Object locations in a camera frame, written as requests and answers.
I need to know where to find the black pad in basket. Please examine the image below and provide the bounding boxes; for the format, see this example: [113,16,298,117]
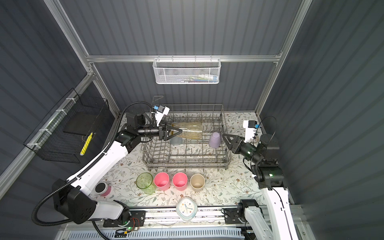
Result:
[63,113,97,136]

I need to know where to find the white square clock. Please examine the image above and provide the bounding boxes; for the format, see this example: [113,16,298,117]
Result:
[176,197,198,221]

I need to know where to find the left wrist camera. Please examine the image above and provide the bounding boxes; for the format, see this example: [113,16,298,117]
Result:
[154,105,170,126]

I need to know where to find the green transparent cup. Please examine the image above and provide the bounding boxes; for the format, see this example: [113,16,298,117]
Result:
[136,173,156,195]

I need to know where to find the yellow transparent cup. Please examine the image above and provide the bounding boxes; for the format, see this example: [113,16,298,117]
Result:
[172,123,203,140]

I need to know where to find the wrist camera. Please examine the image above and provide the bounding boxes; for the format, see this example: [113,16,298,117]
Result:
[243,120,259,143]
[154,105,170,126]

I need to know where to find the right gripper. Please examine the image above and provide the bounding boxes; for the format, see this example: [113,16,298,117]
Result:
[222,133,261,166]

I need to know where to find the black wire wall basket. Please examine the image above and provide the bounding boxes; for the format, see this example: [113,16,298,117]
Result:
[24,90,114,164]

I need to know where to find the pink cup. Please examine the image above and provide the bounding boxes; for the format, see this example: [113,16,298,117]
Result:
[173,173,188,191]
[154,172,171,191]

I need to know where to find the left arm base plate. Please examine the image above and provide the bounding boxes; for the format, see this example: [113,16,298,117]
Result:
[103,211,146,228]

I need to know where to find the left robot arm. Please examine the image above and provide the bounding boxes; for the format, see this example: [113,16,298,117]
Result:
[31,103,183,227]

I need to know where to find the blue textured cup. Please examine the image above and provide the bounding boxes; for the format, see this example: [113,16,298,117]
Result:
[170,137,183,146]

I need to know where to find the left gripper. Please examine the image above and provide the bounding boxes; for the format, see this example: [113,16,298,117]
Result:
[137,119,182,142]

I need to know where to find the yellow marker in black basket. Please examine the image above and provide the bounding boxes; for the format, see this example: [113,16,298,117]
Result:
[80,132,94,156]

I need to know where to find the right pink cup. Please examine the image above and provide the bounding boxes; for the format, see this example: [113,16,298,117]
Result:
[173,173,188,191]

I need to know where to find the white mesh wall basket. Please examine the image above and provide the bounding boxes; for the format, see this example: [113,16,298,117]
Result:
[153,58,222,85]

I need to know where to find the beige cup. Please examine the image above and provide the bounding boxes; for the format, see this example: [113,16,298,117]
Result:
[190,174,206,192]

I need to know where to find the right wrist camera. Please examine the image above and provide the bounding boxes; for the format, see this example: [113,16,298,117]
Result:
[243,120,259,143]

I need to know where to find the markers in white basket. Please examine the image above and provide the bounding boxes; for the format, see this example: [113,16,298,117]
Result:
[178,74,219,84]

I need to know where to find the purple cup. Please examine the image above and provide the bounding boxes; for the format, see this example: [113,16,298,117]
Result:
[209,132,222,149]

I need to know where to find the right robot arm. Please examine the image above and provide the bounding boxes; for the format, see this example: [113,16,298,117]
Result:
[223,134,298,240]

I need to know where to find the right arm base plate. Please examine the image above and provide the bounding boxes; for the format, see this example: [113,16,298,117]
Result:
[221,208,243,225]

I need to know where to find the left pink cup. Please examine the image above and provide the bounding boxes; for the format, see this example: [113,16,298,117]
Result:
[154,172,171,191]

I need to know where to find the grey wire dish rack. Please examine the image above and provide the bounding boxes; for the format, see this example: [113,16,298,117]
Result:
[142,104,231,170]

